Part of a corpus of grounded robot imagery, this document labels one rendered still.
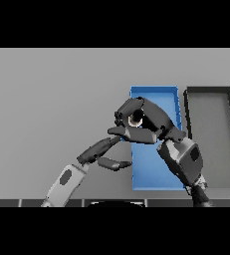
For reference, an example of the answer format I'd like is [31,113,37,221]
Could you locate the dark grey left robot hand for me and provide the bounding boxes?
[77,135,133,172]

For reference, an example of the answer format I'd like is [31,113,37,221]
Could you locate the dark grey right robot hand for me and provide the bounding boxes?
[107,96,187,144]

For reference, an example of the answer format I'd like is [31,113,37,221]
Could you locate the blue bin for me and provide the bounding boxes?
[129,86,186,191]

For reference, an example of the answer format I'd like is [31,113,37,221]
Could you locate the dark grey bin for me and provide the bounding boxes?
[183,86,230,190]

